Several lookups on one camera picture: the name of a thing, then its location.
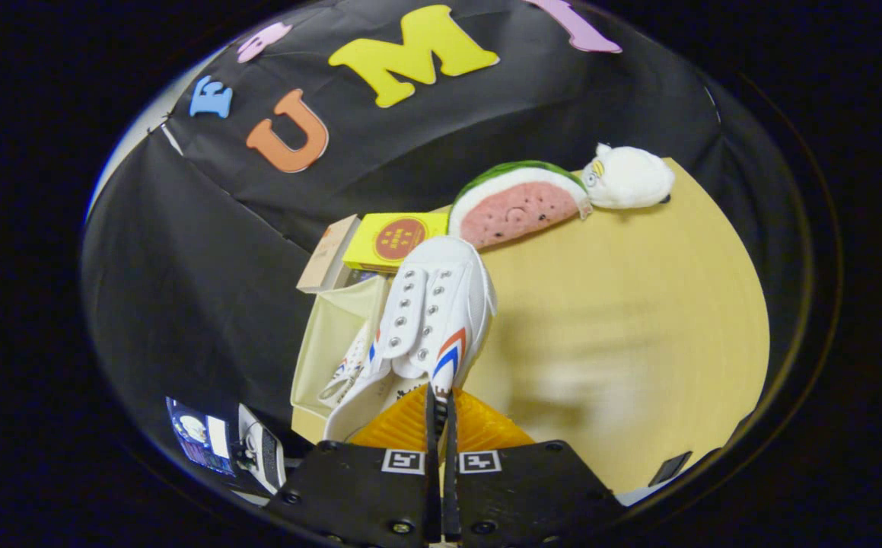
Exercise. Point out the white plush toy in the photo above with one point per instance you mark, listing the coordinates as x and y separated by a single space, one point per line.
631 179

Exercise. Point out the beige fabric storage box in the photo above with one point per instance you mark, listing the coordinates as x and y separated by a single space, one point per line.
330 335

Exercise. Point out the watermelon slice plush toy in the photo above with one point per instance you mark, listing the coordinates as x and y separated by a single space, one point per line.
517 209

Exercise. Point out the white striped canvas shoe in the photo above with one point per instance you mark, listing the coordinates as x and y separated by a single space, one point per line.
349 365
440 297

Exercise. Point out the black flat rectangular object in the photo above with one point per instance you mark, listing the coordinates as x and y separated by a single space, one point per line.
670 468

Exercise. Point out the yellow book with red circle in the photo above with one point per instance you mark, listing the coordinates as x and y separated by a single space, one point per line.
399 240

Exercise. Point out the dark blue book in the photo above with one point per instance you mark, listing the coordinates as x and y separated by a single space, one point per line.
364 277

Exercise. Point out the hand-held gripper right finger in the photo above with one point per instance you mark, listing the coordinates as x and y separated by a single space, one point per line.
524 491

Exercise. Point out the tan cover book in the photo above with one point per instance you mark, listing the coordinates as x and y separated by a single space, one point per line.
326 255

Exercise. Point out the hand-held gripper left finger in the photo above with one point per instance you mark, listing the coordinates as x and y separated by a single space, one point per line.
364 495

